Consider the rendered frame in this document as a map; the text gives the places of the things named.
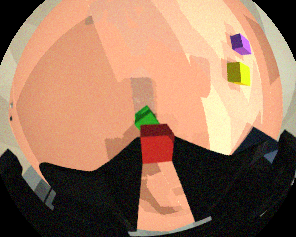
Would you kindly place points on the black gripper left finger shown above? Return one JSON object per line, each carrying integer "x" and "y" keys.
{"x": 115, "y": 185}

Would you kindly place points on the small green block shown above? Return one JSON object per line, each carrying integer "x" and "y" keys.
{"x": 141, "y": 111}
{"x": 147, "y": 118}

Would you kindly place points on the purple block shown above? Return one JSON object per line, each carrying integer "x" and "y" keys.
{"x": 240, "y": 44}

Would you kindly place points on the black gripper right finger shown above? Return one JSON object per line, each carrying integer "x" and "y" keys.
{"x": 207, "y": 176}

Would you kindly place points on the red block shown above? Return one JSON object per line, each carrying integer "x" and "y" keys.
{"x": 157, "y": 142}

